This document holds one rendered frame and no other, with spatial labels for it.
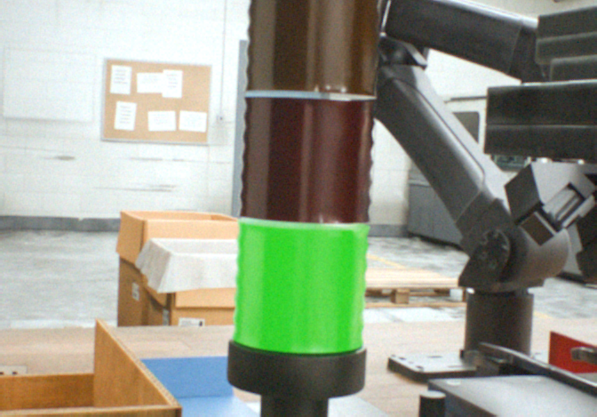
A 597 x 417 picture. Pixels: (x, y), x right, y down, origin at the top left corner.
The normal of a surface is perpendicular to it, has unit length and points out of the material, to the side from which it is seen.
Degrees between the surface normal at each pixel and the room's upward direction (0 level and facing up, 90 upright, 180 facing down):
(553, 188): 60
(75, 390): 90
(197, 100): 90
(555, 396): 0
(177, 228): 87
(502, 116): 90
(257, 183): 104
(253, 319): 76
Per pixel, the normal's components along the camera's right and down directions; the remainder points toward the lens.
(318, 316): 0.26, 0.30
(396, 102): -0.65, 0.05
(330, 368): 0.42, 0.07
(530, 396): 0.05, -1.00
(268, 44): -0.56, -0.23
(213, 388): 0.36, -0.44
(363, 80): 0.77, 0.31
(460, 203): -0.85, -0.12
